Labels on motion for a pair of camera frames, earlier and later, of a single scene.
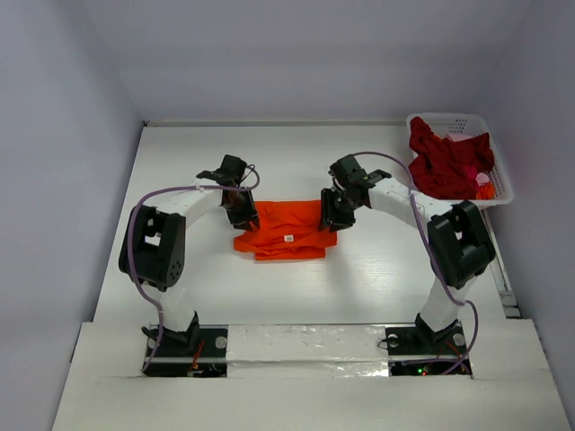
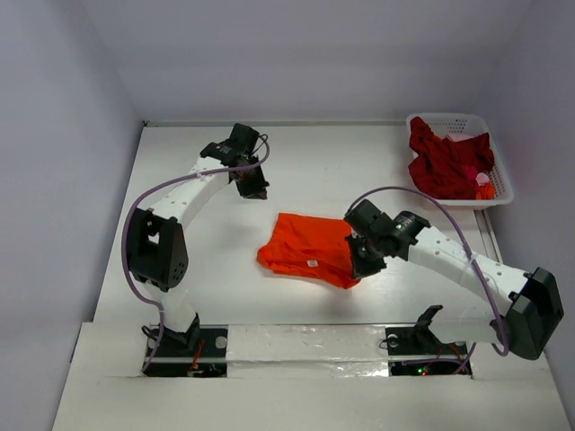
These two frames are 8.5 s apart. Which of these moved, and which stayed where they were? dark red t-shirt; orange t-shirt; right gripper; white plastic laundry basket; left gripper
Moved: left gripper; right gripper; orange t-shirt
Stayed: white plastic laundry basket; dark red t-shirt
